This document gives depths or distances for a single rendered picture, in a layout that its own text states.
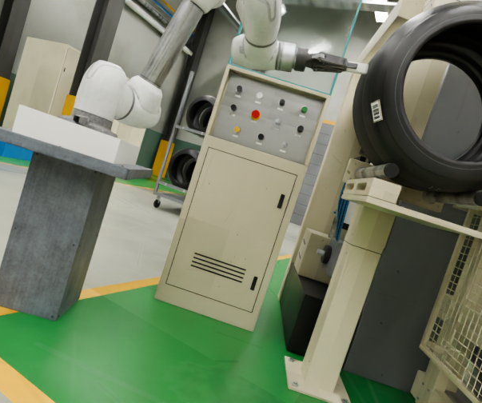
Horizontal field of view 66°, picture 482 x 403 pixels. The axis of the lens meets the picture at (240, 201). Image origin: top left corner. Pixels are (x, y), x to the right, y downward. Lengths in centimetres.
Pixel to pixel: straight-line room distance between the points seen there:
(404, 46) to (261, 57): 42
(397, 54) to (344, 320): 101
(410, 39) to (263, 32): 43
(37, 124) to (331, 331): 136
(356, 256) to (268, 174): 61
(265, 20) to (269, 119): 87
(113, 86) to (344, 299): 125
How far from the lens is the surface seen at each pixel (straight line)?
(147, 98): 168
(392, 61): 124
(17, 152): 647
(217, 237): 191
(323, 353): 168
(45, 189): 155
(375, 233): 159
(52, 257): 157
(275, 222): 188
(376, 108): 120
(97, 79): 156
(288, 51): 127
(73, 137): 141
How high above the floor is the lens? 73
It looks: 3 degrees down
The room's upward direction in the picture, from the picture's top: 18 degrees clockwise
